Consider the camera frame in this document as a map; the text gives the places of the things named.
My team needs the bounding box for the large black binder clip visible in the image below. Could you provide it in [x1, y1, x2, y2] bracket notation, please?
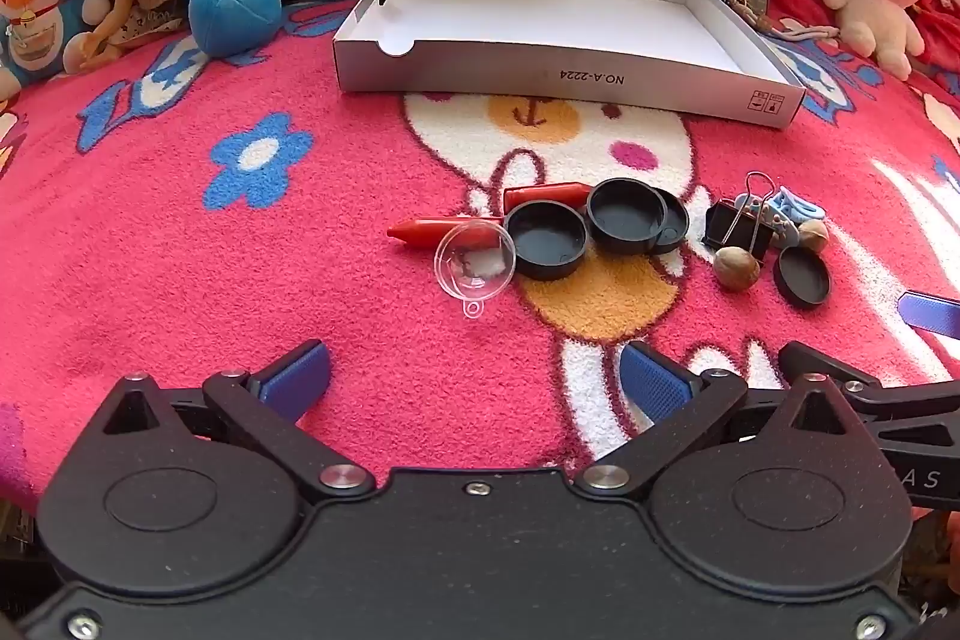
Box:
[702, 172, 781, 266]

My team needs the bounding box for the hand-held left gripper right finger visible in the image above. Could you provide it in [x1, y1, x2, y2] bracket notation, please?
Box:
[574, 340, 852, 498]

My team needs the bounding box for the brown walnut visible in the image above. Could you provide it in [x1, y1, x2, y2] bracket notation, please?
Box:
[796, 218, 830, 256]

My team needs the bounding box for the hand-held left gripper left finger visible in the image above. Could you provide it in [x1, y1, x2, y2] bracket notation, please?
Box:
[97, 340, 377, 500]

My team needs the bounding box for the white cardboard box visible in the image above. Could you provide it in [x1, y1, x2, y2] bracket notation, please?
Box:
[332, 0, 807, 130]

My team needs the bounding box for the clear plastic half sphere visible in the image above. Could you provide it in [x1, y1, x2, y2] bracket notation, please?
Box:
[433, 220, 518, 320]

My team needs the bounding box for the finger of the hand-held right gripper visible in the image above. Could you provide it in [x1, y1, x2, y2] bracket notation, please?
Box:
[778, 341, 875, 395]
[897, 290, 960, 338]

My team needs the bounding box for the brown acorn nut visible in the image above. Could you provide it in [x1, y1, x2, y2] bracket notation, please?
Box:
[712, 246, 761, 292]

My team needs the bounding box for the beige lanyard cord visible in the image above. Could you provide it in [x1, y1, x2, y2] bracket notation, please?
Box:
[724, 0, 841, 45]

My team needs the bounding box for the black round lid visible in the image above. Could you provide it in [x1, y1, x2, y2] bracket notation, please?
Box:
[651, 188, 690, 254]
[586, 178, 668, 256]
[773, 244, 832, 310]
[504, 200, 589, 281]

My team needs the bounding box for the red crayon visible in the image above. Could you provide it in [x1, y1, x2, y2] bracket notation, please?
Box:
[502, 181, 593, 214]
[387, 215, 505, 250]

